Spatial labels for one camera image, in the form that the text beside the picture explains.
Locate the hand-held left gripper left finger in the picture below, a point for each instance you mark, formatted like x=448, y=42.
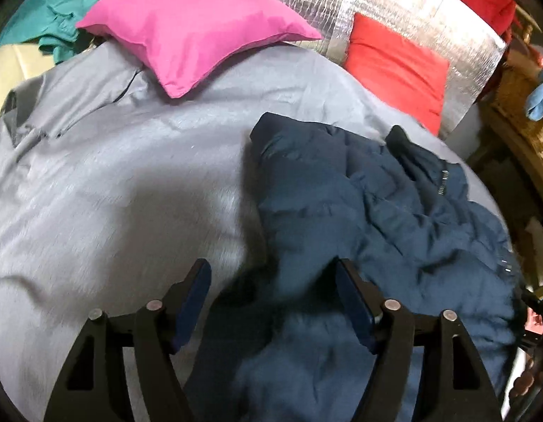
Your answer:
x=193, y=292

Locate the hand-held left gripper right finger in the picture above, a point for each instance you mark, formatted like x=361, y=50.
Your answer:
x=355, y=301

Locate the navy blue padded jacket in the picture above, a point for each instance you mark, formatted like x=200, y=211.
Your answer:
x=342, y=211

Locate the person's right hand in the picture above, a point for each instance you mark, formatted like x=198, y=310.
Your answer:
x=526, y=380

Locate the grey bed sheet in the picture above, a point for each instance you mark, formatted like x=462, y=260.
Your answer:
x=122, y=162

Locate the light blue cloth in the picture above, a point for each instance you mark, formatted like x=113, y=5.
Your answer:
x=539, y=96

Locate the wicker basket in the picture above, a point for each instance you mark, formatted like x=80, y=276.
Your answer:
x=517, y=96

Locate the red pillow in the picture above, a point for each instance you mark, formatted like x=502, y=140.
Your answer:
x=394, y=70

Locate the pink pillow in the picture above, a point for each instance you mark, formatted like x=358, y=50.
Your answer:
x=188, y=26

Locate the cream sofa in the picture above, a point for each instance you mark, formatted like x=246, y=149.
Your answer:
x=12, y=70

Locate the silver foil insulation mat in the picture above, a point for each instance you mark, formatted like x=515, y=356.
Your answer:
x=407, y=9

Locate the teal garment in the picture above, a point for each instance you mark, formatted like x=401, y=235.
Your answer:
x=47, y=13

